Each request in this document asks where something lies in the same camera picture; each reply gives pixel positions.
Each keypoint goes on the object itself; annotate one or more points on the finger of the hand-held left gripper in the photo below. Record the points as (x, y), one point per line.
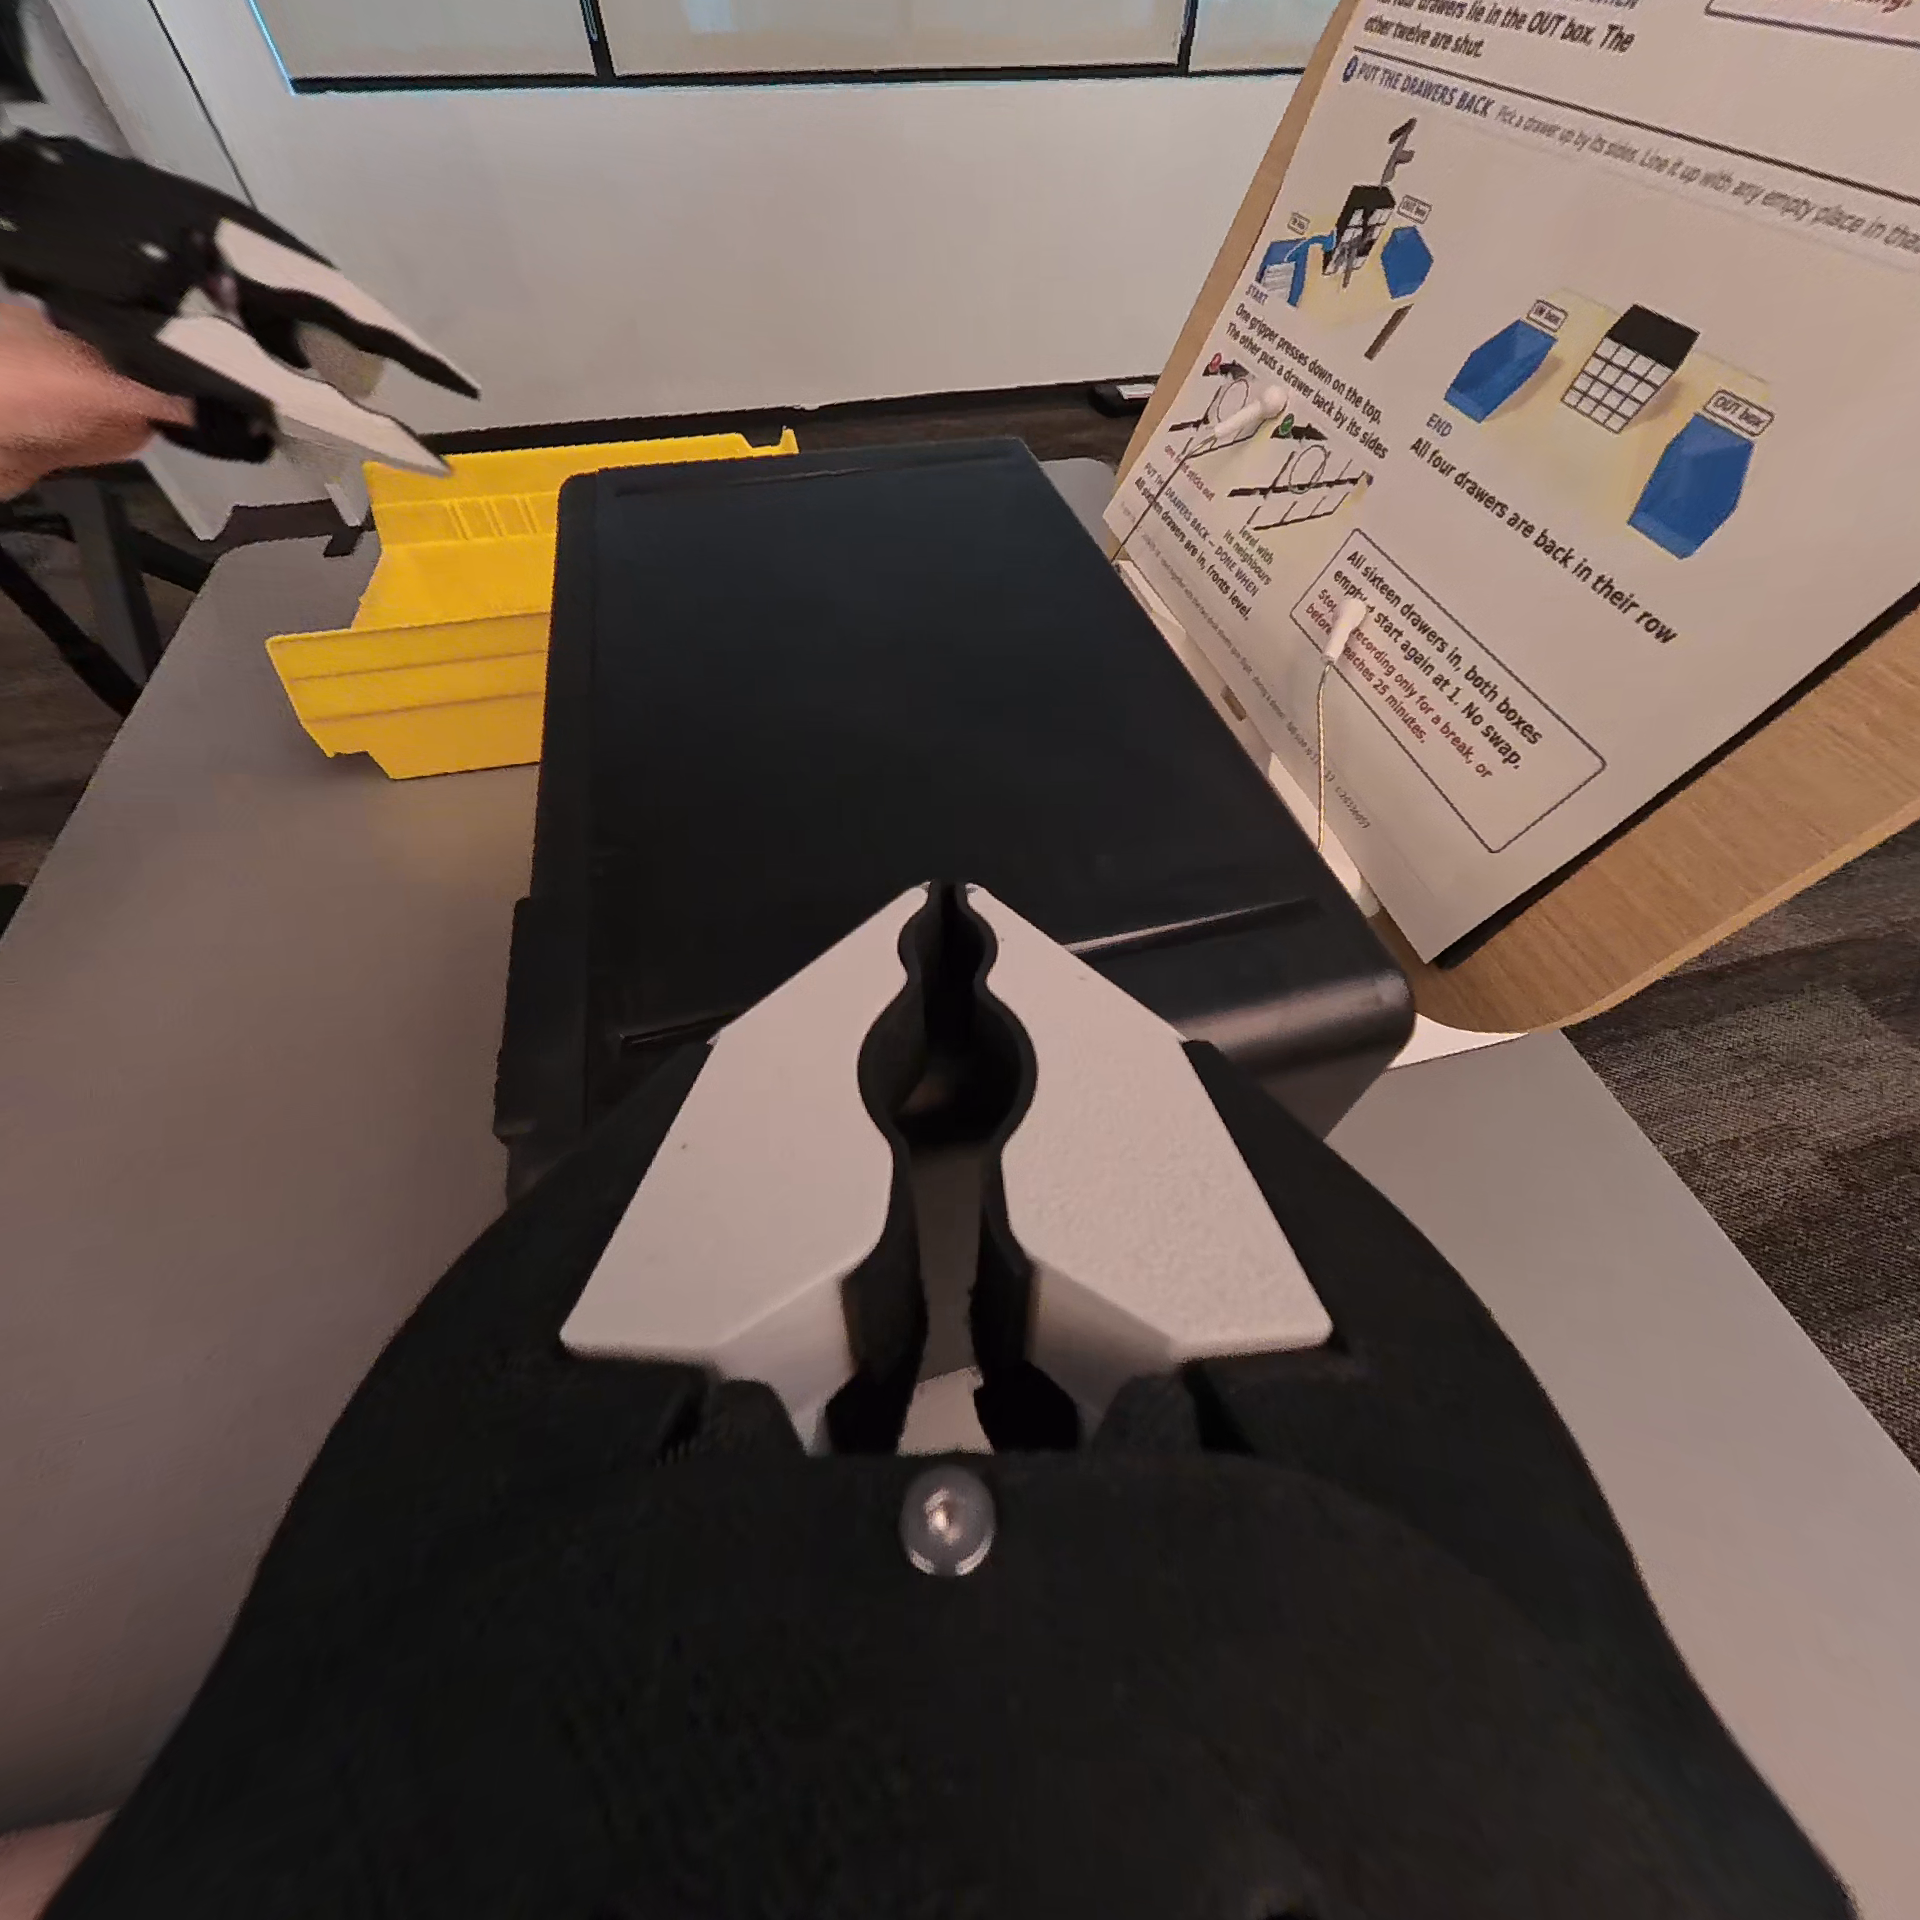
(322, 294)
(285, 399)

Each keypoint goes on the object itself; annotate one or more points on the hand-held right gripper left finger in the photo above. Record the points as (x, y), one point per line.
(751, 1200)

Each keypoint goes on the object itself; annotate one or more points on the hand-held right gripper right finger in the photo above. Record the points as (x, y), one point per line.
(1156, 1200)

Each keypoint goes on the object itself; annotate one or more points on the yellow plastic bin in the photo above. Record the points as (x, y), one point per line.
(434, 600)

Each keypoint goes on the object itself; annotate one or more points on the black drawer cabinet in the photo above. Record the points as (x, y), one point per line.
(901, 676)

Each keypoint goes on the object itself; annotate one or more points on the person's left hand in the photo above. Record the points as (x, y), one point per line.
(60, 405)

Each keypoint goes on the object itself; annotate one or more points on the white base sheet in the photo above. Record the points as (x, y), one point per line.
(1464, 1045)

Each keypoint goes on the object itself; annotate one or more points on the wooden poster board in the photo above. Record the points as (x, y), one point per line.
(1725, 855)

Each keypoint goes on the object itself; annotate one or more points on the printed instruction poster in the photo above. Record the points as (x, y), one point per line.
(1622, 301)

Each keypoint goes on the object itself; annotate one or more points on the black table leg frame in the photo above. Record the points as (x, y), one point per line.
(106, 571)

